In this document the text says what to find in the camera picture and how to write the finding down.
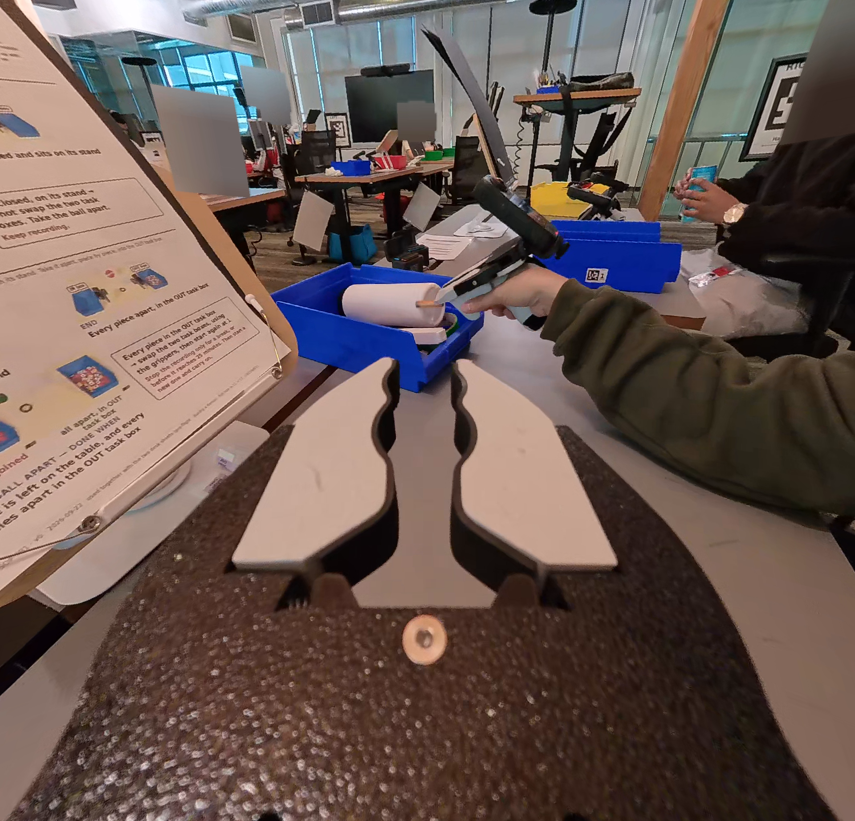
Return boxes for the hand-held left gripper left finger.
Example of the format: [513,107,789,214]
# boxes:
[230,357,402,585]

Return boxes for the white paper sheets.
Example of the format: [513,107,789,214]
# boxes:
[417,208,522,261]

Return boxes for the black foam board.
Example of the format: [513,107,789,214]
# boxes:
[421,24,517,182]

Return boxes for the black floor lamp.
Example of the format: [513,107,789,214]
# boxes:
[529,0,578,167]

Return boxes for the black wall monitor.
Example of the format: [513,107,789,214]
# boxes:
[345,69,436,145]

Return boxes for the wooden office desk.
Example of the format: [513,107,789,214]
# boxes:
[295,164,428,264]

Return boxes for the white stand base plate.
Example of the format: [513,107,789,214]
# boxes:
[37,420,269,606]

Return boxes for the wooden pillar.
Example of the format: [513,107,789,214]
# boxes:
[638,0,740,221]

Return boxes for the framed tag poster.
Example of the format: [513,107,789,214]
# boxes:
[739,53,810,163]

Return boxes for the person's right hand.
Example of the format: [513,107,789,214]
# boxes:
[461,265,570,322]

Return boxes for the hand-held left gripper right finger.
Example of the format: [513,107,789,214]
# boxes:
[451,359,620,588]

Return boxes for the instruction sheet on stand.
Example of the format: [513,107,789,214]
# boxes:
[0,0,299,608]

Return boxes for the wooden standing desk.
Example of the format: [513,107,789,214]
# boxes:
[513,88,643,182]

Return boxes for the printed instruction sheet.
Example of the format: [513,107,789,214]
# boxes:
[0,6,293,563]

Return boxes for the person's right forearm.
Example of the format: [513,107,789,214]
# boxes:
[540,277,855,516]

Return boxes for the clear plastic bag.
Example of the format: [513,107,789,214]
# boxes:
[681,245,826,340]

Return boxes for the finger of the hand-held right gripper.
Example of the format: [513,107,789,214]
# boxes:
[434,239,530,302]
[436,279,500,305]

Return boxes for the yellow bin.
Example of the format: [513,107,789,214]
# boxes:
[530,181,603,220]

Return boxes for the white cylinder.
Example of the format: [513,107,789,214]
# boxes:
[342,283,445,328]

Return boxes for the blue drink can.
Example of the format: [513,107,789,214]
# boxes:
[680,164,720,223]

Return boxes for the blue plastic bin with tag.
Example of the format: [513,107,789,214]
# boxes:
[534,219,683,294]

